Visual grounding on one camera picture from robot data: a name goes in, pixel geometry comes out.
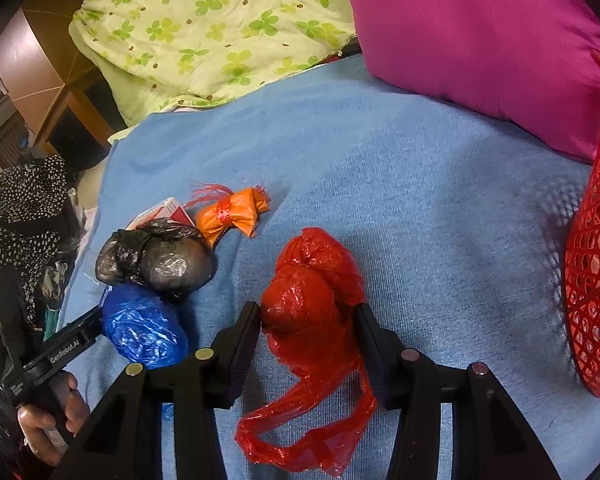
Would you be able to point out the green clover print quilt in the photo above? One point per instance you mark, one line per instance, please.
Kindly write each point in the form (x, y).
(205, 25)

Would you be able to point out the red plastic mesh basket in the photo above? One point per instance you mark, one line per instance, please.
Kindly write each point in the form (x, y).
(595, 260)

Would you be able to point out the person's left hand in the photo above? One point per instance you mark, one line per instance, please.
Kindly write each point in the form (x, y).
(40, 427)

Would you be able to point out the magenta pillow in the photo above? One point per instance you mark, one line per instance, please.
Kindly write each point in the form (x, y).
(480, 35)

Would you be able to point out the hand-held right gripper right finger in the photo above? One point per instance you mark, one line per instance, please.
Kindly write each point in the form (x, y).
(375, 357)

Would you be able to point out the blue blanket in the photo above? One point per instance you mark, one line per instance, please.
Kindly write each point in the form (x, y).
(430, 210)

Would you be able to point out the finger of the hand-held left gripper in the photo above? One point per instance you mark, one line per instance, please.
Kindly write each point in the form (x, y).
(96, 318)

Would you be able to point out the blue plastic bag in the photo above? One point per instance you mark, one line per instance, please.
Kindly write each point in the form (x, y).
(140, 330)

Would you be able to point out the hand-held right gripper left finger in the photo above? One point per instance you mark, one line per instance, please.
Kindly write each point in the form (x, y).
(247, 342)

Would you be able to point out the black plastic bag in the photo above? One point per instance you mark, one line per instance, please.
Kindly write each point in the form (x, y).
(170, 265)

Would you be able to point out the wooden cabinet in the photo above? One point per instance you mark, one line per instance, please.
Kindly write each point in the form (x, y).
(35, 70)

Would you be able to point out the orange packet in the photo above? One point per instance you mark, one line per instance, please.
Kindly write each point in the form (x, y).
(230, 217)

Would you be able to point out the red and white carton box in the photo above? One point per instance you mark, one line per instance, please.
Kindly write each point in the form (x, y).
(172, 210)

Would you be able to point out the dark printed cloth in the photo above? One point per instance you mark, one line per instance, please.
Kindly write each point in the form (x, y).
(55, 282)

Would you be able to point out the black dotted cloth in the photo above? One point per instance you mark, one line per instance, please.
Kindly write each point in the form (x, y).
(25, 210)

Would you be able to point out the red plastic bag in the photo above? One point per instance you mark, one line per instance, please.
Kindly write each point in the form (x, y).
(305, 285)

